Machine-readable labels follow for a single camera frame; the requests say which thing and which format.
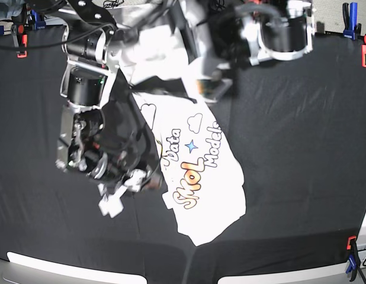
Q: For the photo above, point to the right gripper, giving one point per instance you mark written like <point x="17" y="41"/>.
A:
<point x="112" y="146"/>

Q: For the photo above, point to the white printed t-shirt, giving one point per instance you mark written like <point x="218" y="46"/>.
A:
<point x="204" y="179"/>

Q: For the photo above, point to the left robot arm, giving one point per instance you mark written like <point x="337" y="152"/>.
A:
<point x="244" y="34"/>

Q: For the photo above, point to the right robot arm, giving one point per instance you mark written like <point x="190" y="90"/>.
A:
<point x="92" y="42"/>

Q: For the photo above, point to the blue clamp top left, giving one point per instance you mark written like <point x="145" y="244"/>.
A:
<point x="36" y="21"/>

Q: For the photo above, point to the orange black clamp far left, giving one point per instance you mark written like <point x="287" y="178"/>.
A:
<point x="20" y="39"/>

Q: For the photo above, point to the black table cloth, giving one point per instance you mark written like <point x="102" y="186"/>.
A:
<point x="297" y="128"/>

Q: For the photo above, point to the blue clamp top right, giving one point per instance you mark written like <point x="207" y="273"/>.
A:
<point x="352" y="29"/>

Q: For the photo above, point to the orange blue clamp bottom right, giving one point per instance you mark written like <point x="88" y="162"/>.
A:
<point x="353" y="258"/>

